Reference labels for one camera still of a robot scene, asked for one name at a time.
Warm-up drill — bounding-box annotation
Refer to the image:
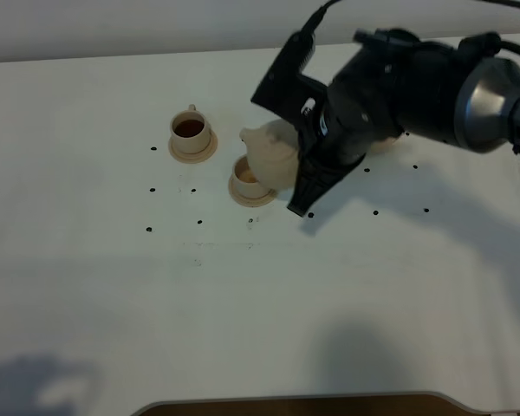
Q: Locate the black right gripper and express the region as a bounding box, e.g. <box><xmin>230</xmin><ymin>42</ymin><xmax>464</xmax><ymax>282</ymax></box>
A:
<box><xmin>287</xmin><ymin>29</ymin><xmax>471</xmax><ymax>218</ymax></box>

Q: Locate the beige teapot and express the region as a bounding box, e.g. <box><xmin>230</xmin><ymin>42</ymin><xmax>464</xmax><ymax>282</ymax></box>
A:
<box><xmin>239</xmin><ymin>119</ymin><xmax>299</xmax><ymax>191</ymax></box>

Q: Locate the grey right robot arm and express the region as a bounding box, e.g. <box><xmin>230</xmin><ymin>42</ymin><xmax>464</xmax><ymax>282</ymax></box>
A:
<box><xmin>288</xmin><ymin>29</ymin><xmax>520</xmax><ymax>216</ymax></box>

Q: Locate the beige teapot saucer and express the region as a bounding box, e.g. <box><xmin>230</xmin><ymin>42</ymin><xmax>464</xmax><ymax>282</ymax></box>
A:
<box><xmin>367</xmin><ymin>133</ymin><xmax>403</xmax><ymax>155</ymax></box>

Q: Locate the beige near cup saucer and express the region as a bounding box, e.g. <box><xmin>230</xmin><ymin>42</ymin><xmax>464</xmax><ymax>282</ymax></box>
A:
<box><xmin>228</xmin><ymin>171</ymin><xmax>277</xmax><ymax>208</ymax></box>

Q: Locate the beige cup saucer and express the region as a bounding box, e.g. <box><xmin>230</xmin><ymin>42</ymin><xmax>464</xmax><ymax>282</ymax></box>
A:
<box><xmin>228</xmin><ymin>171</ymin><xmax>277</xmax><ymax>208</ymax></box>
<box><xmin>168</xmin><ymin>131</ymin><xmax>218</xmax><ymax>164</ymax></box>

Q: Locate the beige near teacup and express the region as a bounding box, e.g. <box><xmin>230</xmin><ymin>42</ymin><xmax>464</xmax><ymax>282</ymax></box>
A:
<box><xmin>231</xmin><ymin>156</ymin><xmax>270</xmax><ymax>201</ymax></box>

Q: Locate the beige teacup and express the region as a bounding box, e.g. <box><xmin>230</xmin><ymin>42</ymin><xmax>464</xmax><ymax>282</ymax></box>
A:
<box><xmin>170</xmin><ymin>104</ymin><xmax>211</xmax><ymax>155</ymax></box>
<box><xmin>231</xmin><ymin>156</ymin><xmax>270</xmax><ymax>201</ymax></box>

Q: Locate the beige far cup saucer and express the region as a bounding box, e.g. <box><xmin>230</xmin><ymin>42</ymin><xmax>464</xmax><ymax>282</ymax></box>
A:
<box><xmin>168</xmin><ymin>131</ymin><xmax>218</xmax><ymax>164</ymax></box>

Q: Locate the beige far teacup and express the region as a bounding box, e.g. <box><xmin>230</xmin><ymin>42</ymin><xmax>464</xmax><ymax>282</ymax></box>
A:
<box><xmin>170</xmin><ymin>104</ymin><xmax>211</xmax><ymax>155</ymax></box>

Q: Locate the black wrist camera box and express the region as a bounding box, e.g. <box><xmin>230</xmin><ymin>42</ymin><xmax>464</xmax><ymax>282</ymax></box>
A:
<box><xmin>250</xmin><ymin>30</ymin><xmax>327</xmax><ymax>128</ymax></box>

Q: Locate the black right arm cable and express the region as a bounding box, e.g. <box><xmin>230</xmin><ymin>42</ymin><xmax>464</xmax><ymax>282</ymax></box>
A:
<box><xmin>301</xmin><ymin>0</ymin><xmax>520</xmax><ymax>70</ymax></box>

